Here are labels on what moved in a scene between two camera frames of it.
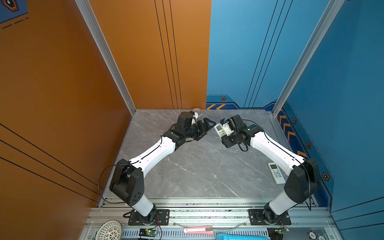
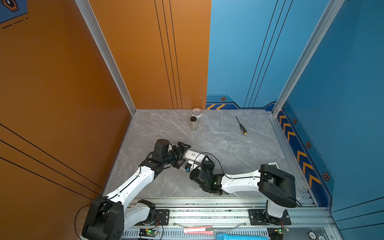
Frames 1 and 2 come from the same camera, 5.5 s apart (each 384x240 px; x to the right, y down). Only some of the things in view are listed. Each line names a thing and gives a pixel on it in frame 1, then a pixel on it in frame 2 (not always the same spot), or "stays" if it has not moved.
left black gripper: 201,130 → 179,154
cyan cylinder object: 241,236 stays
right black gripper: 225,142 → 209,165
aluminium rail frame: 203,218 stays
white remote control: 220,130 → 193,155
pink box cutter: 208,230 stays
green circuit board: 147,232 stays
